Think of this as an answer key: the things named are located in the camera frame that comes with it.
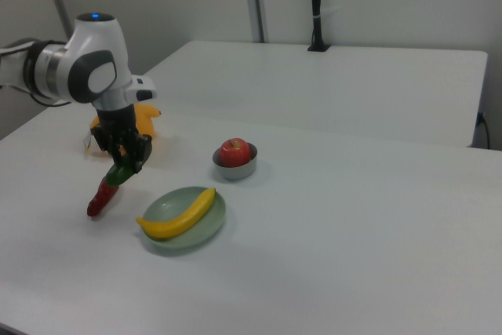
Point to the red apple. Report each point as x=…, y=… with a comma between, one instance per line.
x=235, y=152

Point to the yellow banana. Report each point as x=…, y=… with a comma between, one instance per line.
x=176, y=223

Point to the black camera pole with clamp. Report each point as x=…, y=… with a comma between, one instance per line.
x=316, y=1

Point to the small grey metal bowl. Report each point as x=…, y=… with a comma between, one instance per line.
x=235, y=173

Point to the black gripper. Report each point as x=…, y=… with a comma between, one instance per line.
x=117, y=125

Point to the orange plush toy animal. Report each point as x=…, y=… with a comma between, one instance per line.
x=146, y=123

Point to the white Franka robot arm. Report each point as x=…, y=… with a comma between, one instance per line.
x=94, y=44

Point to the red chili pepper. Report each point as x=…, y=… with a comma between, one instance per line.
x=100, y=201

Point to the pale green round plate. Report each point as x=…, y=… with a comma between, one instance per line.
x=169, y=202

